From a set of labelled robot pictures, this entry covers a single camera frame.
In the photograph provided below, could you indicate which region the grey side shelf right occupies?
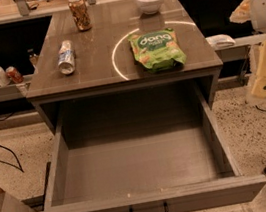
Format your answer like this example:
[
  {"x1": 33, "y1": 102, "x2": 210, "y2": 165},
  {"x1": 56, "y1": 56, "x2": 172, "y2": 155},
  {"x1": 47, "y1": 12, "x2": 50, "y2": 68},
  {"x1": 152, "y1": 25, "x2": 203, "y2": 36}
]
[{"x1": 215, "y1": 34, "x2": 266, "y2": 62}]

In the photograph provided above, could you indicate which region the small dark glass bottle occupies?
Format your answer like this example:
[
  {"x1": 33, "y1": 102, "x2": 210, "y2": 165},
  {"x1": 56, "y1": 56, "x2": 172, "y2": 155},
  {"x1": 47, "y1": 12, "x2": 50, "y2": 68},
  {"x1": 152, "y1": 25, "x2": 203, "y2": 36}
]
[{"x1": 28, "y1": 49, "x2": 39, "y2": 68}]

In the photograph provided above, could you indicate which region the white folded cloth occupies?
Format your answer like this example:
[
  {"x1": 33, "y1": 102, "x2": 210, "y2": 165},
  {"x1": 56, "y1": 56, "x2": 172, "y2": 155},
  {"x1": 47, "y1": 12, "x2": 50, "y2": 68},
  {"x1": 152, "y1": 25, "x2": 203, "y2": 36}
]
[{"x1": 206, "y1": 34, "x2": 235, "y2": 48}]

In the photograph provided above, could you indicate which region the open grey top drawer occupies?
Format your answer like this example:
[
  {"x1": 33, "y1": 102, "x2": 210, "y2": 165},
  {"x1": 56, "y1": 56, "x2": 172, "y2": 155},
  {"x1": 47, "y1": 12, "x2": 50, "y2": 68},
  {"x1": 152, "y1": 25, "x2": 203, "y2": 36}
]
[{"x1": 3, "y1": 68, "x2": 266, "y2": 212}]

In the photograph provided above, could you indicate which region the green rice chip bag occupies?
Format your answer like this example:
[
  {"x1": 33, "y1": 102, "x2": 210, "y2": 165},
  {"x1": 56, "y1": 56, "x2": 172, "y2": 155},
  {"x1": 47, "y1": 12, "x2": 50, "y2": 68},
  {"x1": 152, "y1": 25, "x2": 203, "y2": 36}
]
[{"x1": 128, "y1": 28, "x2": 187, "y2": 72}]

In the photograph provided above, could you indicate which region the grey wooden drawer cabinet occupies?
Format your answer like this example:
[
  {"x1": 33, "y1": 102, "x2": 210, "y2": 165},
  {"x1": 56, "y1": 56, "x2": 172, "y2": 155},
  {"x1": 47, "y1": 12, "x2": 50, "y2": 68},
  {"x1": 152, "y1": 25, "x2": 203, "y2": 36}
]
[{"x1": 27, "y1": 0, "x2": 223, "y2": 129}]

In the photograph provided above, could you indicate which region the red soda can right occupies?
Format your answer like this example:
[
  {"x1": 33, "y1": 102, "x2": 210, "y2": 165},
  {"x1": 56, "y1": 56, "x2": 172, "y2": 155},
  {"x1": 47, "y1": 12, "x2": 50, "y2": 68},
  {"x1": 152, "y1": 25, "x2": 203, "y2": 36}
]
[{"x1": 5, "y1": 66, "x2": 24, "y2": 84}]

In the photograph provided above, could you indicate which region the gold patterned drink can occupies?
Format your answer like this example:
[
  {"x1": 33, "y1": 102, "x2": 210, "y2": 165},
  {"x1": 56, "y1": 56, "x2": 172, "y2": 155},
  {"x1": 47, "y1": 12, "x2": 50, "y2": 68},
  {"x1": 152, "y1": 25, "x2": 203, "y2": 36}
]
[{"x1": 68, "y1": 0, "x2": 91, "y2": 31}]

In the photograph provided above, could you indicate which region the silver blue can lying down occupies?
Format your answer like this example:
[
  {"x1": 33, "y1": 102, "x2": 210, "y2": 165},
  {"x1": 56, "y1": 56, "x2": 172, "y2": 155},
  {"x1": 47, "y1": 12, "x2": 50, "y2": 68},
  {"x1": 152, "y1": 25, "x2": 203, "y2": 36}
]
[{"x1": 58, "y1": 40, "x2": 76, "y2": 75}]

